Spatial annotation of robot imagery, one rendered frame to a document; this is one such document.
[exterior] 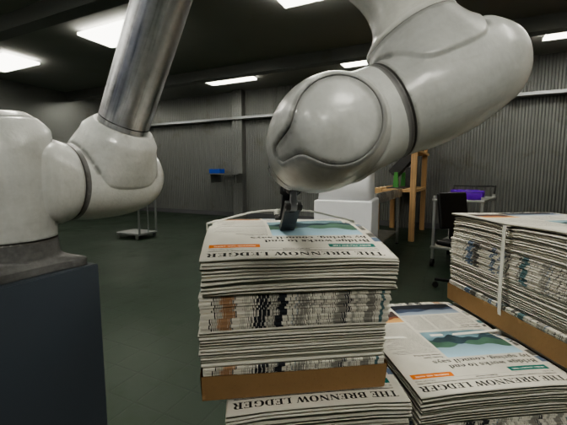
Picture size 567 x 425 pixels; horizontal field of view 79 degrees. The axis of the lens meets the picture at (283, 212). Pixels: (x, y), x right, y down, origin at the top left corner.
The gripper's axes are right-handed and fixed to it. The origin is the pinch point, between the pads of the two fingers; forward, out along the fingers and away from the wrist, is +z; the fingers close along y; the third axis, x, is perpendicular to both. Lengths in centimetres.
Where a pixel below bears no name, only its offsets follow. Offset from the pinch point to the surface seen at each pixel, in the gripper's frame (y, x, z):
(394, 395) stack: 35.8, 15.4, -15.4
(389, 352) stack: 34.1, 20.1, -3.1
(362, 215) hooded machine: 9, 108, 256
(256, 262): 13.9, -6.0, -19.6
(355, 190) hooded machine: -15, 104, 261
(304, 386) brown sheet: 33.9, 1.4, -14.3
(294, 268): 15.0, -0.7, -19.2
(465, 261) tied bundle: 20, 47, 13
